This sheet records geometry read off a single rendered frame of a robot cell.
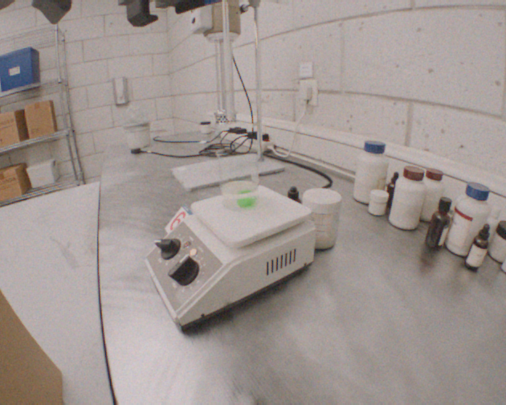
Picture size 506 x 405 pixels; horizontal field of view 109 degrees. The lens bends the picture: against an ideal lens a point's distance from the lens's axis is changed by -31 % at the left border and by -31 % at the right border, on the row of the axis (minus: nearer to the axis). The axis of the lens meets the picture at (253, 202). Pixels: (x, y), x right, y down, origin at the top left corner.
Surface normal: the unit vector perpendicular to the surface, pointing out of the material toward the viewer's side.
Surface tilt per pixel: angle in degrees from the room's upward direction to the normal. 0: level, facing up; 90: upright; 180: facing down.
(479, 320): 0
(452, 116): 90
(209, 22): 90
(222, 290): 90
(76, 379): 0
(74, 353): 0
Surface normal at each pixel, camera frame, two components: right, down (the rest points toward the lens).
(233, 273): 0.57, 0.33
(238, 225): -0.03, -0.91
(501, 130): -0.87, 0.23
